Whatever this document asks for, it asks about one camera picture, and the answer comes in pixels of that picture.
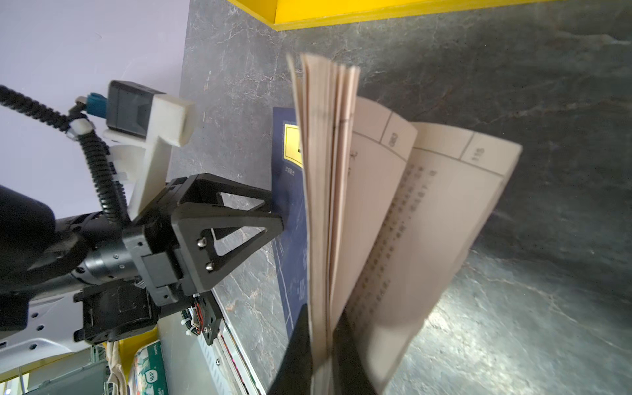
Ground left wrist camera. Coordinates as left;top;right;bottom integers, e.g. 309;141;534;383
87;80;195;220

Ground green labelled packet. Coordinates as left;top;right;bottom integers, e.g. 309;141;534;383
128;340;169;395

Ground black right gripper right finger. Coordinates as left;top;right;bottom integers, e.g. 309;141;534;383
332;313;376;395

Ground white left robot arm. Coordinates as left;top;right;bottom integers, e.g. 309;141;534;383
1;80;283;371

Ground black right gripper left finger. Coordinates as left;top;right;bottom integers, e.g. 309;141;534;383
267;305;313;395

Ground yellow wooden bookshelf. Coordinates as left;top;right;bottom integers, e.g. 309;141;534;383
230;0;537;31

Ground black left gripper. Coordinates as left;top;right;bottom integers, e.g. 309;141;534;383
73;172;285;307

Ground dark blue booklet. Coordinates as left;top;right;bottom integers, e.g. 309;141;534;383
270;53;523;395

